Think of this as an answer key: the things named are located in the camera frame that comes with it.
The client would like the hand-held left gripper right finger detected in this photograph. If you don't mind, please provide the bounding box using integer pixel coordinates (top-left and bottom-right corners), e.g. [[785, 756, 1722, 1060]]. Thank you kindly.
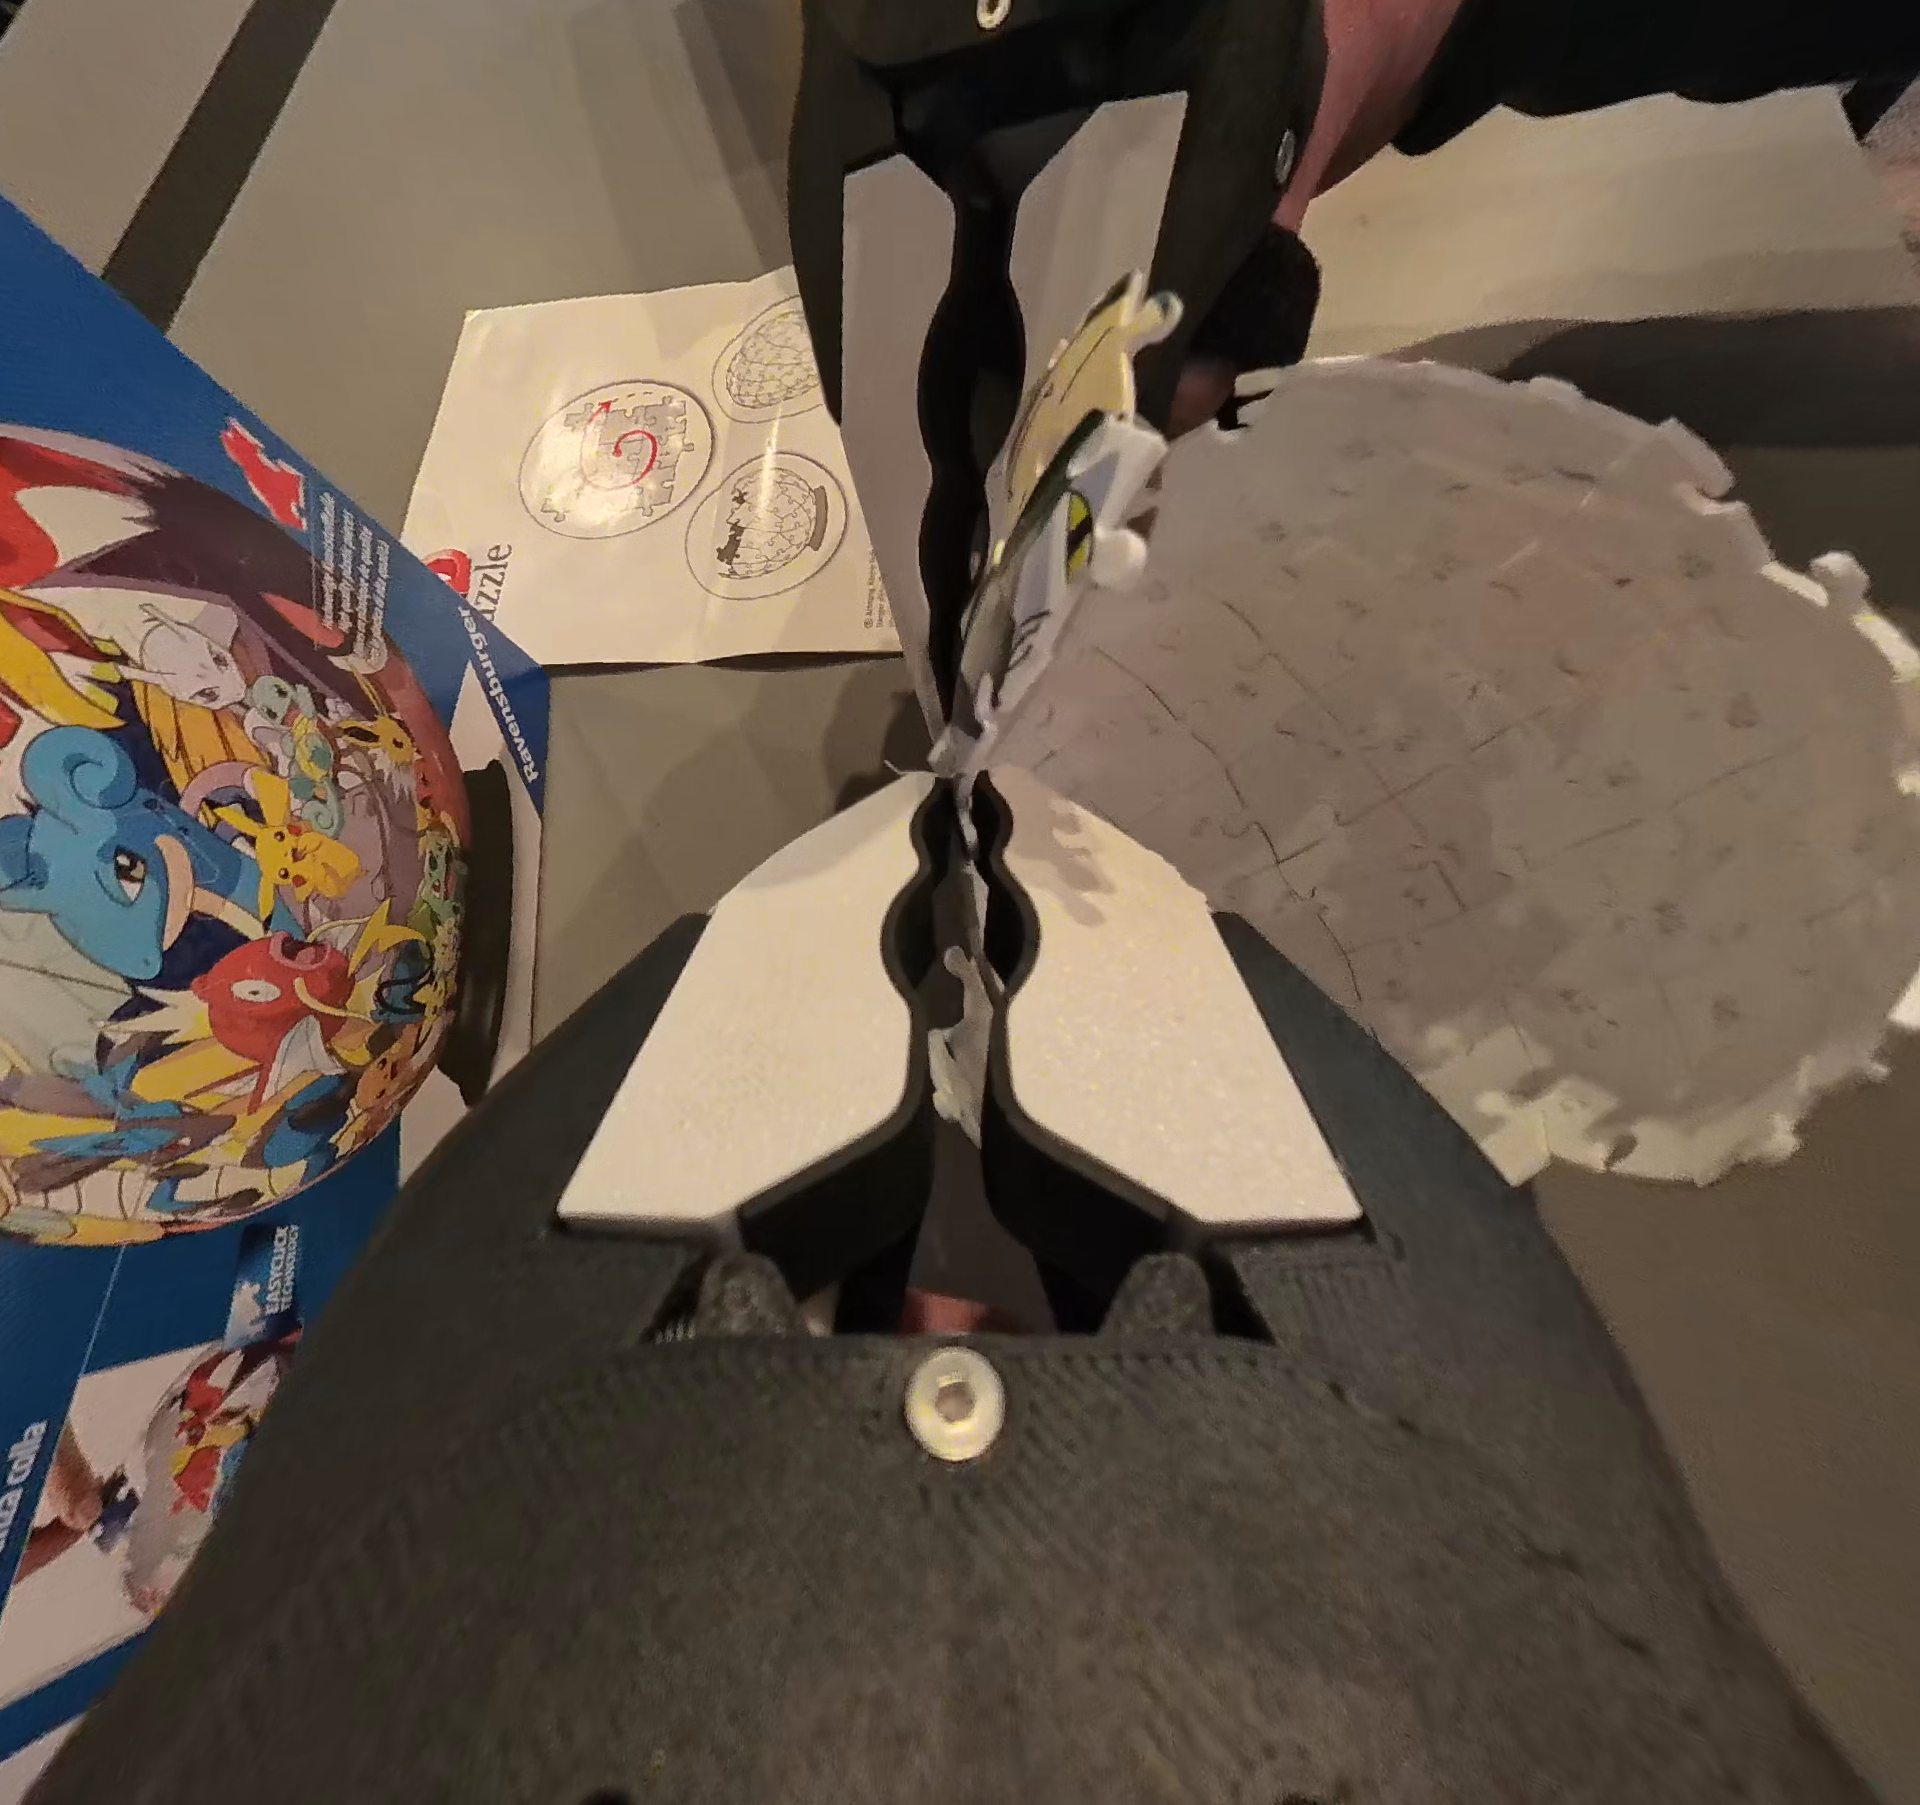
[[971, 774, 1366, 1329]]

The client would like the black flat strip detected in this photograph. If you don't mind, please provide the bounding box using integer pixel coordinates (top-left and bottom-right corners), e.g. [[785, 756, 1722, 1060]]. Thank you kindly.
[[105, 0, 391, 334]]

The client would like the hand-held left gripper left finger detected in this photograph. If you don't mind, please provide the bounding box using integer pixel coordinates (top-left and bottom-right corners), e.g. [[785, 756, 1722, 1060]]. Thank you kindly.
[[555, 774, 963, 1329]]

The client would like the colourful puzzle piece chunk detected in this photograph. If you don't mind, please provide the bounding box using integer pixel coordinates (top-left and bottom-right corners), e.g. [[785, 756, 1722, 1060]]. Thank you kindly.
[[929, 274, 1190, 784]]

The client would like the person's right hand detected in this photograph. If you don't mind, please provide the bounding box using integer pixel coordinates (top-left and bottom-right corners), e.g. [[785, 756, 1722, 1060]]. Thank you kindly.
[[1298, 0, 1505, 241]]

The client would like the partly built puzzle ball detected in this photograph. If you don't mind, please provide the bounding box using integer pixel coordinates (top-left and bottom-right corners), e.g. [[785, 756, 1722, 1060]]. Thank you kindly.
[[929, 358, 1920, 1187]]

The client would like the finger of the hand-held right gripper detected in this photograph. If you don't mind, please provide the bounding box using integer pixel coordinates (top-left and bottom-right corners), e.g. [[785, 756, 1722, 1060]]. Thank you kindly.
[[997, 97, 1202, 490], [841, 145, 1053, 774]]

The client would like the white instruction leaflet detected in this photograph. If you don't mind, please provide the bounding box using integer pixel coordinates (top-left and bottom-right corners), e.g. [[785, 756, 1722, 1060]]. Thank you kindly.
[[402, 263, 910, 672]]

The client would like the blue puzzle box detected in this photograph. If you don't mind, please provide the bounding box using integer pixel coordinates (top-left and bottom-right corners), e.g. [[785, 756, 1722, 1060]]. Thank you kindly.
[[0, 193, 555, 1775]]

